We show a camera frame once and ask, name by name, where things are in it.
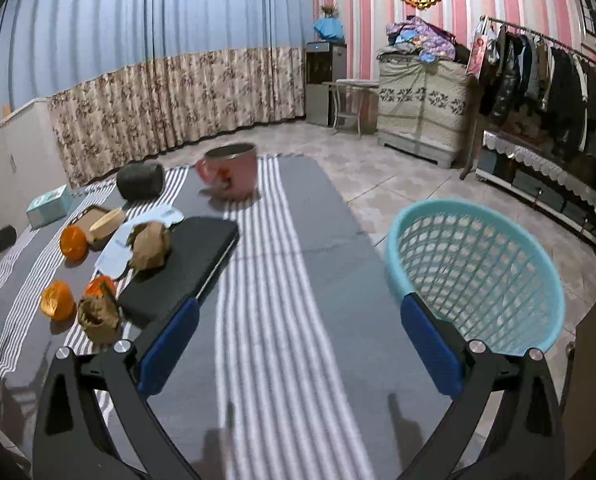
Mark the grey water dispenser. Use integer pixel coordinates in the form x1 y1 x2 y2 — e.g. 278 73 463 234
305 41 347 127

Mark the beige paper bowl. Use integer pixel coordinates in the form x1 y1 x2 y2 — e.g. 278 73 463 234
88 208 127 246

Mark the orange fruit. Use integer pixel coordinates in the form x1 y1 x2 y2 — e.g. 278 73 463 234
59 225 89 261
39 280 76 322

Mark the light blue printed paper card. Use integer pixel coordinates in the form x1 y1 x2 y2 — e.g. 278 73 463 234
94 205 185 281

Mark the blue floral curtain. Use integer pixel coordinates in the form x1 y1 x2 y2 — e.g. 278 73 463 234
0 0 315 188

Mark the blue water bottle cover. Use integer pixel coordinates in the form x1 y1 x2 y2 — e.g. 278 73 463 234
314 15 345 43

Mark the cabinet with patterned cloth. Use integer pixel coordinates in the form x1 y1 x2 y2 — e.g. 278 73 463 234
377 55 473 168

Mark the dark grey round roll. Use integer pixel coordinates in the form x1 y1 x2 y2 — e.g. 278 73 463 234
116 161 166 201

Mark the teal plastic mesh basket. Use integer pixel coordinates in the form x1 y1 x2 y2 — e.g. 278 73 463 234
385 198 566 356

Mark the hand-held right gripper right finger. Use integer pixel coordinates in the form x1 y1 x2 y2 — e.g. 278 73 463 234
398 292 568 480

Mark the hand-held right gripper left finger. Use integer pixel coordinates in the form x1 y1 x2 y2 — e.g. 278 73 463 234
32 297 213 480

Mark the teal tissue box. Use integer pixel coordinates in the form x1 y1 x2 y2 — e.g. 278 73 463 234
26 184 74 229

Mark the brown cardboard tray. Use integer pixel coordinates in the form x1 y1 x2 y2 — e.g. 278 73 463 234
68 204 129 251

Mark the pile of folded clothes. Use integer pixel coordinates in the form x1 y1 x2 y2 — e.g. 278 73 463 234
376 16 471 65

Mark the orange fruit lower left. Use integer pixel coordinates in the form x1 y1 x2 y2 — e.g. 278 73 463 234
39 280 76 322

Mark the pink hanging bag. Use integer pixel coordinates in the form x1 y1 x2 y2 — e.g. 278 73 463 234
465 30 488 77

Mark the white low cabinet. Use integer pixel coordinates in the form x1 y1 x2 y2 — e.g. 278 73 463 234
0 97 74 241

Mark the metal clothes rack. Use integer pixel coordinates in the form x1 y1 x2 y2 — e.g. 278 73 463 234
482 15 596 81

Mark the grey white striped table cloth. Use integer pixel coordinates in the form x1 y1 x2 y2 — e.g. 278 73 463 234
0 154 451 480

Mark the row of hanging clothes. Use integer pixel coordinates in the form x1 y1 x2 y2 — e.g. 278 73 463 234
478 25 596 161

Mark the brown wooden furniture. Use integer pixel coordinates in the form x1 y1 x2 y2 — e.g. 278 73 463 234
562 280 596 480

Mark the black notebook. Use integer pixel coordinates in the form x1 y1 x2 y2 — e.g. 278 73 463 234
117 216 241 326

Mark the small side table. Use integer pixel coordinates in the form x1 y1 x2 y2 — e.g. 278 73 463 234
323 79 379 137

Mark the pink enamel mug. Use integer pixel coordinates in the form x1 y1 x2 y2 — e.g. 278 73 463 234
194 143 259 200

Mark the low shelf with lace cloth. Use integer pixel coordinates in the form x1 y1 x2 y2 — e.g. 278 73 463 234
475 130 596 256

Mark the orange fruit upper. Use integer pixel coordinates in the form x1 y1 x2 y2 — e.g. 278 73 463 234
59 225 89 261

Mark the crumpled brown paper ball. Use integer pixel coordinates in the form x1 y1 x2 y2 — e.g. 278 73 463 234
128 221 171 273
76 290 121 345

